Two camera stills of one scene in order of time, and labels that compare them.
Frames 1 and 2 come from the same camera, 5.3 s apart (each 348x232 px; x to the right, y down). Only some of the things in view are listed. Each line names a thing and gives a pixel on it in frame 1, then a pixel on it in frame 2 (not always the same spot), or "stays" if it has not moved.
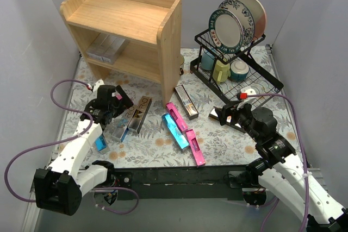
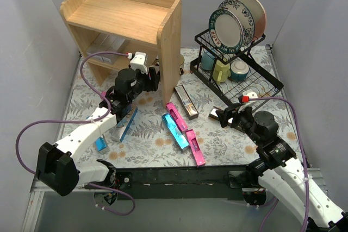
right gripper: x=228 y=112 stays
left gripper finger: x=122 y=98 → x=154 y=79
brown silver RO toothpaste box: x=136 y=116 → x=156 y=62
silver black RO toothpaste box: x=213 y=114 stays
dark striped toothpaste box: x=188 y=106 stays
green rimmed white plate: x=225 y=30 stays
